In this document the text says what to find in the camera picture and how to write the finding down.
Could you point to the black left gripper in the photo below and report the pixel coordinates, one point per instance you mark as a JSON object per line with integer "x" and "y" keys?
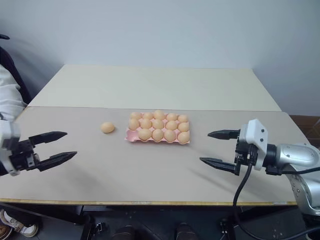
{"x": 23, "y": 156}

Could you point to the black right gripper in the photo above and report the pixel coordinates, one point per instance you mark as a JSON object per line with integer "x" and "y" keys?
{"x": 243, "y": 153}

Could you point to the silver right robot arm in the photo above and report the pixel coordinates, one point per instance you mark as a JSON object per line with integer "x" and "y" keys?
{"x": 300, "y": 155}

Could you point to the tan egg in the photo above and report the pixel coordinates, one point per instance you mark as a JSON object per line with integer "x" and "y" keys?
{"x": 145, "y": 123}
{"x": 159, "y": 114}
{"x": 171, "y": 125}
{"x": 158, "y": 124}
{"x": 148, "y": 116}
{"x": 144, "y": 134}
{"x": 133, "y": 124}
{"x": 171, "y": 116}
{"x": 107, "y": 127}
{"x": 182, "y": 118}
{"x": 169, "y": 135}
{"x": 183, "y": 127}
{"x": 157, "y": 135}
{"x": 135, "y": 115}
{"x": 183, "y": 137}

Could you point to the pink egg carton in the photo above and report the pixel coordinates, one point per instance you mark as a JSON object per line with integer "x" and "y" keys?
{"x": 131, "y": 136}

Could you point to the person in white top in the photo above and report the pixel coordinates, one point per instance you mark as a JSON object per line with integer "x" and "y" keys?
{"x": 8, "y": 92}

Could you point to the dark rounded shape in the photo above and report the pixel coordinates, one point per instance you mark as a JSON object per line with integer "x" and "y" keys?
{"x": 124, "y": 232}
{"x": 187, "y": 231}

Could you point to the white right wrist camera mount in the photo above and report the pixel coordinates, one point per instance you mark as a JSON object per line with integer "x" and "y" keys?
{"x": 256, "y": 135}

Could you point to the black table frame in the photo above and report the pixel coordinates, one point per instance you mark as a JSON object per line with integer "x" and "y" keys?
{"x": 67, "y": 212}

